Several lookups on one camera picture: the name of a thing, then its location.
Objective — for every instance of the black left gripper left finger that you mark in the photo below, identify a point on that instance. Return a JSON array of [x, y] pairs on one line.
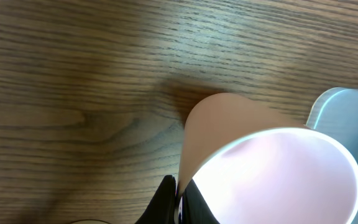
[[160, 210]]

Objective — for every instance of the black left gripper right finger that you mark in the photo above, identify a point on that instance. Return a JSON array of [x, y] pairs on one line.
[[192, 207]]

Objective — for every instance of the small pink cup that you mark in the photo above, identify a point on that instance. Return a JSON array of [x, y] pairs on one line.
[[253, 165]]

